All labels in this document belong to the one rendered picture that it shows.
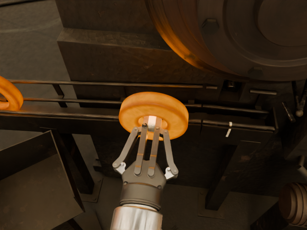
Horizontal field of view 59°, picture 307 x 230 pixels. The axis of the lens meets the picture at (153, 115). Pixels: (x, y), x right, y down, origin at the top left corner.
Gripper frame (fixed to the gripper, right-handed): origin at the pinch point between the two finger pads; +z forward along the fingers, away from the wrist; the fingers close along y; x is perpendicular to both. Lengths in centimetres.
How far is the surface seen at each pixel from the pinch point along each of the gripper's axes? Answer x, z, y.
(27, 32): -91, 124, -116
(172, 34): 14.3, 9.5, 2.6
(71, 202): -22.8, -15.4, -20.1
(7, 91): -11.8, 10.7, -44.1
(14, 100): -15.8, 10.4, -43.7
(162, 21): 17.0, 9.7, 0.6
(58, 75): -89, 81, -76
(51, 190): -23.3, -12.6, -26.9
